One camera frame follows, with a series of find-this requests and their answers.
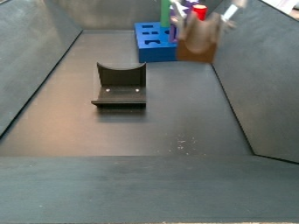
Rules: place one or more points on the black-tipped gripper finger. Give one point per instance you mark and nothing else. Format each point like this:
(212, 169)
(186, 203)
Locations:
(179, 14)

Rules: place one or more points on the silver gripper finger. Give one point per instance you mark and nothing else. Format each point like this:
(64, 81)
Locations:
(237, 5)

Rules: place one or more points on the brown arch object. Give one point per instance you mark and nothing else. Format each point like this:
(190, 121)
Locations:
(199, 39)

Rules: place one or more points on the black curved fixture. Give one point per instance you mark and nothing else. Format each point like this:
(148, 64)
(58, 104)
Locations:
(122, 86)

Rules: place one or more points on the purple pentagon peg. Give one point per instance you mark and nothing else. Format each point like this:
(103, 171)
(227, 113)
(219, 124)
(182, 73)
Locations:
(172, 26)

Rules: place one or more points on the purple star peg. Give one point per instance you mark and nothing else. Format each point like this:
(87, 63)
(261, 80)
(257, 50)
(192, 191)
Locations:
(190, 3)

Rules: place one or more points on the green cylinder peg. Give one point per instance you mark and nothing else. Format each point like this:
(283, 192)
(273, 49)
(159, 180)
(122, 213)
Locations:
(164, 13)

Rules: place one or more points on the red hexagonal peg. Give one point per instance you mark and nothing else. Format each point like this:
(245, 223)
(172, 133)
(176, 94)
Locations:
(200, 10)

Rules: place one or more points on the blue shape-sorter base block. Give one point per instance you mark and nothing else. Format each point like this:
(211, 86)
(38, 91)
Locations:
(154, 46)

